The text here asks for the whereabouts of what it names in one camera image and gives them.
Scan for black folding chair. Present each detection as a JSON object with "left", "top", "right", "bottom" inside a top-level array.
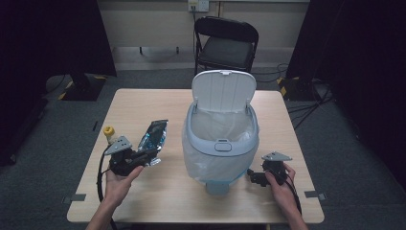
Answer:
[{"left": 193, "top": 15, "right": 259, "bottom": 75}]

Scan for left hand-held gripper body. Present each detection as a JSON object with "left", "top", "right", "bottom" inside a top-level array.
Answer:
[{"left": 103, "top": 135, "right": 142, "bottom": 176}]

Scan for person's right hand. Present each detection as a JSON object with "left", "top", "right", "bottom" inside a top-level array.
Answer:
[{"left": 265, "top": 162, "right": 300, "bottom": 219}]

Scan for white wall power outlet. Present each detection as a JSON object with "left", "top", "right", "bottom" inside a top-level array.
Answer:
[{"left": 187, "top": 0, "right": 211, "bottom": 13}]

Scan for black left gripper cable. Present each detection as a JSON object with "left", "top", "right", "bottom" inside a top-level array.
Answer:
[{"left": 96, "top": 146, "right": 118, "bottom": 230}]

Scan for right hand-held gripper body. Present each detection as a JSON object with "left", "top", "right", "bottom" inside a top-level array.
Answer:
[{"left": 260, "top": 151, "right": 293, "bottom": 186}]

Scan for grey tape strip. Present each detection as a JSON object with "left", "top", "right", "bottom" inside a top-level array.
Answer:
[
  {"left": 61, "top": 193, "right": 87, "bottom": 205},
  {"left": 304, "top": 190, "right": 327, "bottom": 202}
]

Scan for black floor cables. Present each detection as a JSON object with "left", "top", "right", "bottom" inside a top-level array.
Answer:
[{"left": 252, "top": 62, "right": 335, "bottom": 130}]

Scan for black wall outlet cable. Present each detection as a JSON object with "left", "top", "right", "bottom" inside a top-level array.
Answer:
[{"left": 190, "top": 9, "right": 197, "bottom": 69}]

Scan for black curtain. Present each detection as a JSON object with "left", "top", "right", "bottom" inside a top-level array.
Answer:
[
  {"left": 0, "top": 0, "right": 118, "bottom": 167},
  {"left": 285, "top": 0, "right": 406, "bottom": 190}
]

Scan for white grey lidded trash bin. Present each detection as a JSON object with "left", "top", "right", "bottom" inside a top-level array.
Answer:
[{"left": 181, "top": 69, "right": 260, "bottom": 196}]

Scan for clear bottle with yellow cap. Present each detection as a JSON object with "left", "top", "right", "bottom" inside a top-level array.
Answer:
[{"left": 102, "top": 126, "right": 128, "bottom": 150}]

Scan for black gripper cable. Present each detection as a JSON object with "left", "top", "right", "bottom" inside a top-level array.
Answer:
[
  {"left": 283, "top": 172, "right": 303, "bottom": 216},
  {"left": 96, "top": 146, "right": 118, "bottom": 230}
]

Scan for silver blue foil snack packet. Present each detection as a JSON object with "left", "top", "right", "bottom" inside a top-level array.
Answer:
[{"left": 137, "top": 119, "right": 169, "bottom": 168}]

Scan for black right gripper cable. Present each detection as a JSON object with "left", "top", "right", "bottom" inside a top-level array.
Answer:
[{"left": 283, "top": 172, "right": 303, "bottom": 216}]

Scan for person's left hand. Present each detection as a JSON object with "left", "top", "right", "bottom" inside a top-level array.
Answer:
[{"left": 103, "top": 166, "right": 146, "bottom": 206}]

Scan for translucent blue-trimmed bin liner bag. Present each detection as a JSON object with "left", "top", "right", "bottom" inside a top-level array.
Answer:
[{"left": 181, "top": 107, "right": 260, "bottom": 186}]

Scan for black yellow-striped stand base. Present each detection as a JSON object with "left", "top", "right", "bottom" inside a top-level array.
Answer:
[
  {"left": 56, "top": 72, "right": 108, "bottom": 103},
  {"left": 276, "top": 76, "right": 321, "bottom": 103}
]

